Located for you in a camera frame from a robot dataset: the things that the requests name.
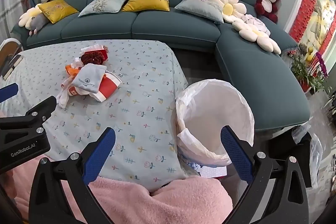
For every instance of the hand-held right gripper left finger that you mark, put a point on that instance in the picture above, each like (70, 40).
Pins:
(103, 153)

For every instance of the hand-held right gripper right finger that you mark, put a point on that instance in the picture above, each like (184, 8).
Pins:
(235, 153)

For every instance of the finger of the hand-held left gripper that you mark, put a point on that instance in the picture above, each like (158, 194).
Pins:
(42, 111)
(8, 92)

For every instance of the white tissue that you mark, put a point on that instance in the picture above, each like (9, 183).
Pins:
(63, 99)

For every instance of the white bin with plastic liner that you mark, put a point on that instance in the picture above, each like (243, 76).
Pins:
(210, 113)

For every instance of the orange plastic bag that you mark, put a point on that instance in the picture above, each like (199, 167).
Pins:
(70, 69)

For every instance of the red white paper cup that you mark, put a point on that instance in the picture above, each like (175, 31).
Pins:
(107, 87)

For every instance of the dark red scrunchie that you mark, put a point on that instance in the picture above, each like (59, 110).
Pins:
(92, 57)

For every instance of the dark book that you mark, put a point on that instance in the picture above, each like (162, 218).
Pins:
(9, 71)
(17, 60)

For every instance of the white chair with brown seat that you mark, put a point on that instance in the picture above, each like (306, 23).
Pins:
(8, 49)

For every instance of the floral pale blue tablecloth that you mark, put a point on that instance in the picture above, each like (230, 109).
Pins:
(131, 98)

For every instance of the pink fleece cloth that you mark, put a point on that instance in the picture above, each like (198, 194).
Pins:
(147, 203)

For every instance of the cream grey plush toy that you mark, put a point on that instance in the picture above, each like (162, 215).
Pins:
(27, 16)

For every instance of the clear plastic bag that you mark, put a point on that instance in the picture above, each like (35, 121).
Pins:
(316, 158)

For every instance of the red and white wrapper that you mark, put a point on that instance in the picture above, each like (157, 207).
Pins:
(105, 53)

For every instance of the green potted plant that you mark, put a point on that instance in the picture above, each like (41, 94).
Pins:
(302, 69)

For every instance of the cream flower-shaped cushion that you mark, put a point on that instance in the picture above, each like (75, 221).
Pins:
(228, 6)
(258, 37)

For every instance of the grey-blue embroidered cushion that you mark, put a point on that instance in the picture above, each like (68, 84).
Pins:
(199, 7)
(105, 5)

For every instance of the purple orchid plant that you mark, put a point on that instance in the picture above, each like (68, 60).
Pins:
(323, 64)

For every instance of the pale pink knot cushion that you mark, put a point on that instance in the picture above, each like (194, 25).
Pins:
(256, 23)

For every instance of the teal sectional sofa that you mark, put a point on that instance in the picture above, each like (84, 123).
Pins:
(170, 27)

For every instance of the red and white teddy bear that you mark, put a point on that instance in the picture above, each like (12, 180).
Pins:
(267, 1)

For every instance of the red patterned wall panel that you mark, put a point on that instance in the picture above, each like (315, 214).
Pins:
(305, 3)

